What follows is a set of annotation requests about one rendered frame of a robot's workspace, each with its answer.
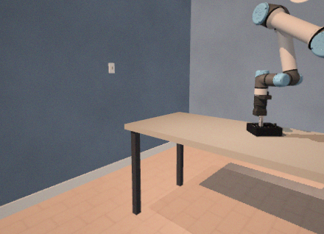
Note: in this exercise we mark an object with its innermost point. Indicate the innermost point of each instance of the black lighting desk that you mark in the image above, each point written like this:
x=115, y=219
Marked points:
x=266, y=130

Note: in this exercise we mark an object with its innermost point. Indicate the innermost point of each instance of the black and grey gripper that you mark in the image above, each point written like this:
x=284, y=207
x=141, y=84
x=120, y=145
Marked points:
x=260, y=104

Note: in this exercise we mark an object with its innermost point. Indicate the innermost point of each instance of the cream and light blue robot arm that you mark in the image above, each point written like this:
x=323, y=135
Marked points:
x=277, y=17

